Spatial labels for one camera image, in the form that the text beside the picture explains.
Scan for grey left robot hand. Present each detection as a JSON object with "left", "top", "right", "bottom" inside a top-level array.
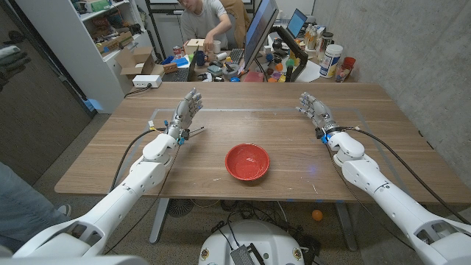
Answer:
[{"left": 167, "top": 88, "right": 203, "bottom": 139}]

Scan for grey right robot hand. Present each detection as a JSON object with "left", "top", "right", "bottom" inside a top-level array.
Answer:
[{"left": 296, "top": 91, "right": 341, "bottom": 135}]

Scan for red bowl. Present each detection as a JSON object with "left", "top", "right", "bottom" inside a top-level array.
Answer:
[{"left": 224, "top": 143, "right": 271, "bottom": 182}]

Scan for dark open laptop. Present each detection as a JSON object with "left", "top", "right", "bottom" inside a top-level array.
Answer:
[{"left": 161, "top": 47, "right": 199, "bottom": 82}]

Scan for white power box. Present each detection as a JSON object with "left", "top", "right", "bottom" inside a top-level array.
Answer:
[{"left": 132, "top": 74, "right": 163, "bottom": 89}]

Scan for white labelled canister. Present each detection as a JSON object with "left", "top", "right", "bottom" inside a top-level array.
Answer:
[{"left": 319, "top": 43, "right": 344, "bottom": 79}]

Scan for dark blue mug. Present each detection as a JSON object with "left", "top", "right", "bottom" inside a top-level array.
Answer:
[{"left": 194, "top": 50, "right": 209, "bottom": 67}]

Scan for small wooden box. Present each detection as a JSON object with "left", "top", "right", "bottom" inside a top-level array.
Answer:
[{"left": 183, "top": 38, "right": 205, "bottom": 56}]

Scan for open cardboard box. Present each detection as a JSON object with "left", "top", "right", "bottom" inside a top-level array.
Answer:
[{"left": 114, "top": 46, "right": 166, "bottom": 80}]

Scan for pink flat box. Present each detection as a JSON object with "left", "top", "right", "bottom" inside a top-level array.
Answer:
[{"left": 243, "top": 71, "right": 265, "bottom": 83}]

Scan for black keyboard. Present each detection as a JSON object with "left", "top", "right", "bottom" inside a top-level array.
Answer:
[{"left": 228, "top": 48, "right": 245, "bottom": 66}]

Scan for laptop with blue screen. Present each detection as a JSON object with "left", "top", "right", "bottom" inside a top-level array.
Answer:
[{"left": 286, "top": 8, "right": 308, "bottom": 40}]

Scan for seated person grey t-shirt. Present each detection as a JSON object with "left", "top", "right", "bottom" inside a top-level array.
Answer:
[{"left": 177, "top": 0, "right": 233, "bottom": 52}]

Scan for black computer monitor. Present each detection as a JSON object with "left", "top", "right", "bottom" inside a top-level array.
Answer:
[{"left": 242, "top": 0, "right": 280, "bottom": 71}]

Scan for grey table leg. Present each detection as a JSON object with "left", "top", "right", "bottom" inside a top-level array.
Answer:
[
  {"left": 149, "top": 197, "right": 171, "bottom": 245},
  {"left": 333, "top": 201, "right": 358, "bottom": 252}
]

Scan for brown jacket on chair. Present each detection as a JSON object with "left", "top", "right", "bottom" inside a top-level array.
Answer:
[{"left": 220, "top": 0, "right": 251, "bottom": 40}]

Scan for white shelf unit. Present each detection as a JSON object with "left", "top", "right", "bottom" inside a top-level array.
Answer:
[{"left": 14, "top": 0, "right": 155, "bottom": 114}]

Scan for white robot torso base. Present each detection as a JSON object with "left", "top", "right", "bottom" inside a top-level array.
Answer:
[{"left": 198, "top": 219, "right": 305, "bottom": 265}]

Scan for grey power brick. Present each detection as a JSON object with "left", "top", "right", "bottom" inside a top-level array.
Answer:
[{"left": 230, "top": 244, "right": 256, "bottom": 265}]

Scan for person in blue jeans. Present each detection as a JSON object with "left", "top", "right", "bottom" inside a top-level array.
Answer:
[{"left": 0, "top": 161, "right": 73, "bottom": 253}]

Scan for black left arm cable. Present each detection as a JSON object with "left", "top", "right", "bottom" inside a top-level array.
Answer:
[{"left": 110, "top": 127, "right": 169, "bottom": 192}]

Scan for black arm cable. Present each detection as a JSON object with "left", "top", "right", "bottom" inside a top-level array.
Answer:
[
  {"left": 340, "top": 127, "right": 471, "bottom": 225},
  {"left": 110, "top": 127, "right": 169, "bottom": 192}
]

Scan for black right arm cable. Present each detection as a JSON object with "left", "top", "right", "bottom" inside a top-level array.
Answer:
[{"left": 340, "top": 127, "right": 471, "bottom": 225}]

